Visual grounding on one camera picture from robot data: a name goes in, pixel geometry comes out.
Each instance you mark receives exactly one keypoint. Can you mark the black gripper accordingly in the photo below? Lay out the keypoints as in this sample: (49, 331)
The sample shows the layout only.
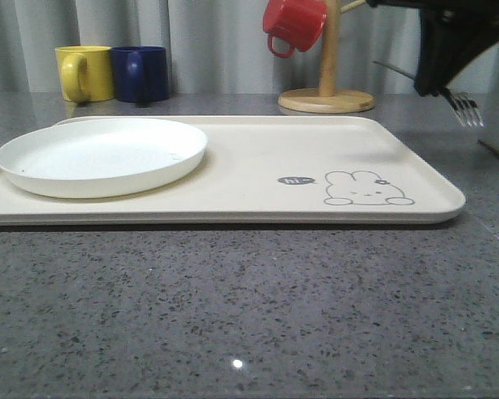
(452, 35)

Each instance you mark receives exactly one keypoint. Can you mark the silver metal fork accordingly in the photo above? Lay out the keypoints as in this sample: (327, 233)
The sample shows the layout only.
(463, 107)

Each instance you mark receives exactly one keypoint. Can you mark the white round plate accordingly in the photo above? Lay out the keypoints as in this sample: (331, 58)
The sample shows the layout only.
(102, 158)

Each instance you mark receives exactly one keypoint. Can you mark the wooden mug tree stand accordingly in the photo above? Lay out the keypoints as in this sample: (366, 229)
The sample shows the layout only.
(326, 98)

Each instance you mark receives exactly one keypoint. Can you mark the red mug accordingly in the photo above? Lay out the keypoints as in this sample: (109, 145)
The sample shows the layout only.
(293, 25)

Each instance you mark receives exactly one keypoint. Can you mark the cream rabbit serving tray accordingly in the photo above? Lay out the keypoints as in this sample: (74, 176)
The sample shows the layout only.
(271, 169)

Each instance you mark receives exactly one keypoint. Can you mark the dark blue mug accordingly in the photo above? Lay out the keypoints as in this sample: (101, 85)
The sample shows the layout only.
(140, 74)

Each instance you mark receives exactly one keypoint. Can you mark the yellow mug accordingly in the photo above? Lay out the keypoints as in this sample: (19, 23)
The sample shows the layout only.
(85, 73)

